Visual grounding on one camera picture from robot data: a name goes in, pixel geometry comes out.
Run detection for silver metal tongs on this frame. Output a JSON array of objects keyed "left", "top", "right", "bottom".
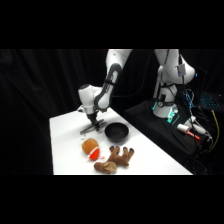
[{"left": 79, "top": 118, "right": 107, "bottom": 136}]

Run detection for black robot stand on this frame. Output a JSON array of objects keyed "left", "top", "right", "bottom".
[{"left": 123, "top": 99, "right": 202, "bottom": 158}]

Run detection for green lit control box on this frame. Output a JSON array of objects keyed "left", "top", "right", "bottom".
[{"left": 166, "top": 107, "right": 181, "bottom": 125}]

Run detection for yellow cable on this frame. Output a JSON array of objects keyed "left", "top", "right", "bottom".
[{"left": 210, "top": 109, "right": 221, "bottom": 152}]

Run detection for keyboard with blue backlight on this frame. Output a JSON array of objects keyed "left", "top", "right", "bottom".
[{"left": 199, "top": 92, "right": 224, "bottom": 112}]

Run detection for black bowl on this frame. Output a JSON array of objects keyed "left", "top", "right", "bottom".
[{"left": 104, "top": 121, "right": 130, "bottom": 144}]

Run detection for black curtain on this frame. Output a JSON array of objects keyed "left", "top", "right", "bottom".
[{"left": 0, "top": 49, "right": 224, "bottom": 176}]

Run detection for blue cable bundle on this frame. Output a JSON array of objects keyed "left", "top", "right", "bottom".
[{"left": 182, "top": 88, "right": 196, "bottom": 110}]

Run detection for round orange brown plush toy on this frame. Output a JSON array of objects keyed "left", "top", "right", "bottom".
[{"left": 81, "top": 137, "right": 106, "bottom": 162}]

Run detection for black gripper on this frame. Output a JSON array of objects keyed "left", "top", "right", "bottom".
[{"left": 85, "top": 112, "right": 107, "bottom": 132}]

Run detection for brown moose plush toy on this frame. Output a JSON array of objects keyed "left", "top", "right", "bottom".
[{"left": 93, "top": 145, "right": 136, "bottom": 175}]

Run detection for small grey adapter box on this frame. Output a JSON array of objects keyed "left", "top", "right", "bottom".
[{"left": 176, "top": 62, "right": 187, "bottom": 78}]

